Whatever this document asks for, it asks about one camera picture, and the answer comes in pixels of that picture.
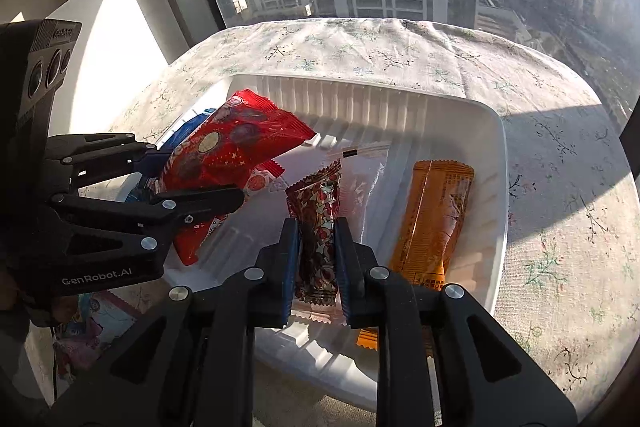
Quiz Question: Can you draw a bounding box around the floral tablecloth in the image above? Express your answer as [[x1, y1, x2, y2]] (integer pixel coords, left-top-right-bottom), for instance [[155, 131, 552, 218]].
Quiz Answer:
[[25, 17, 636, 427]]

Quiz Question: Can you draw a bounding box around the white plastic tray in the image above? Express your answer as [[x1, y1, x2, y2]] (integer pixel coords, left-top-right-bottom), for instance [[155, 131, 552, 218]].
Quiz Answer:
[[150, 74, 510, 415]]

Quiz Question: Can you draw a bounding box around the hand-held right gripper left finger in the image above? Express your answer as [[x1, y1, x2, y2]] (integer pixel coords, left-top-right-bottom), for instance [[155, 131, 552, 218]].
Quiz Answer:
[[42, 217, 303, 427]]

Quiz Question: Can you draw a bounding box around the light blue pink snack packet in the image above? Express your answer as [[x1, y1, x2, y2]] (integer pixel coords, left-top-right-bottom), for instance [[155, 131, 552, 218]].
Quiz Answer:
[[52, 292, 138, 380]]

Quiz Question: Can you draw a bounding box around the clear pink snack packet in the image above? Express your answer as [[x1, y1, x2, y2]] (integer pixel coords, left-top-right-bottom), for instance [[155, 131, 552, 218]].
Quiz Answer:
[[280, 146, 391, 325]]

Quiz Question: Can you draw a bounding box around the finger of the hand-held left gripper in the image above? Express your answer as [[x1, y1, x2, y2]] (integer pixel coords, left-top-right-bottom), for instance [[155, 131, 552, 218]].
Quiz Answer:
[[47, 186, 246, 259], [42, 133, 168, 192]]

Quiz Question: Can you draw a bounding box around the orange snack packet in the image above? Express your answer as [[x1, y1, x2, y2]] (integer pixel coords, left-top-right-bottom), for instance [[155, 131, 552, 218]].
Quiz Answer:
[[356, 159, 476, 350]]

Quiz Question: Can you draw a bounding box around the dark red patterned snack packet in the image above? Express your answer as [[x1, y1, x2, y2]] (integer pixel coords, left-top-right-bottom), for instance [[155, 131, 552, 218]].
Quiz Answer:
[[285, 159, 343, 308]]

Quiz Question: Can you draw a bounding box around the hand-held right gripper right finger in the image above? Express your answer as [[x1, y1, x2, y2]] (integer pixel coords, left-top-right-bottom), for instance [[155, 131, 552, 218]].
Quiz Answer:
[[334, 217, 578, 427]]

